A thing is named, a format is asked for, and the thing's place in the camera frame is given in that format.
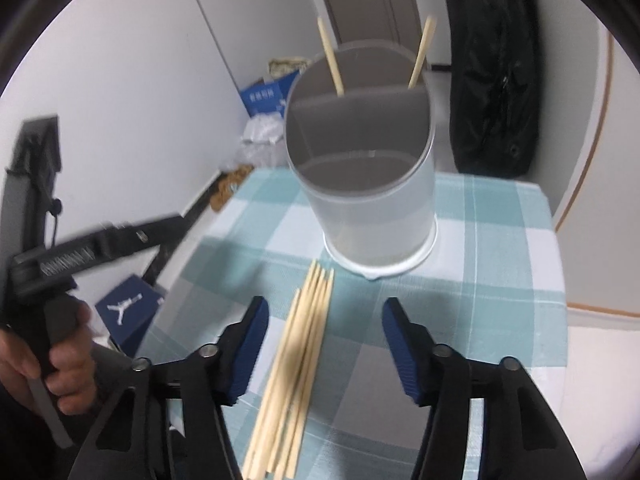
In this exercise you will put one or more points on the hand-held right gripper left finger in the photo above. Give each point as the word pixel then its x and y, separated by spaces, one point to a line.
pixel 250 350

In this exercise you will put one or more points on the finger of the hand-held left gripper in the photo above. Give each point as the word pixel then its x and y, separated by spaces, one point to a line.
pixel 142 235

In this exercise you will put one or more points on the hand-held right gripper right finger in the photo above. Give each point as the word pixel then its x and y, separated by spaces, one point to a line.
pixel 400 350

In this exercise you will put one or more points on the pile of chopsticks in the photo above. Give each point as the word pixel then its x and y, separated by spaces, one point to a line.
pixel 300 360

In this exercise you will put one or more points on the white translucent utensil holder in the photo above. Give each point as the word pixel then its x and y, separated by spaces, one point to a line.
pixel 370 210

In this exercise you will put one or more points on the light wooden chopstick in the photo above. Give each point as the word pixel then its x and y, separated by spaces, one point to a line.
pixel 331 57
pixel 422 52

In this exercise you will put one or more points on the person's left hand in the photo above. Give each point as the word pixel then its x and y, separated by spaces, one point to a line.
pixel 75 365

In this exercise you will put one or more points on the dark blue shoe box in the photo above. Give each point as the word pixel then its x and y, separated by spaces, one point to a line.
pixel 127 315

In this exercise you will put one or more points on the brown suede shoe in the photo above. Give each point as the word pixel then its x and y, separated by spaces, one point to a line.
pixel 220 197
pixel 240 173

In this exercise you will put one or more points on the teal white checkered tablecloth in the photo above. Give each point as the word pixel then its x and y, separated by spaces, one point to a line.
pixel 475 285

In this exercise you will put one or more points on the grey translucent plastic bag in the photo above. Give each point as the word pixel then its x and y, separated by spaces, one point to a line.
pixel 255 155

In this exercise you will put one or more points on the white plastic bag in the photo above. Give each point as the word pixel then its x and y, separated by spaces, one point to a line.
pixel 262 127

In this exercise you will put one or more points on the blue cardboard box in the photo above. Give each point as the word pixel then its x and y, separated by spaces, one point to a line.
pixel 262 100

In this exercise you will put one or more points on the large black bag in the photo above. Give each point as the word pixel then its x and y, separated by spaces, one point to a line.
pixel 495 85

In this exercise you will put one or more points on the brown door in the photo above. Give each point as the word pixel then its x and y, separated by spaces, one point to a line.
pixel 365 0

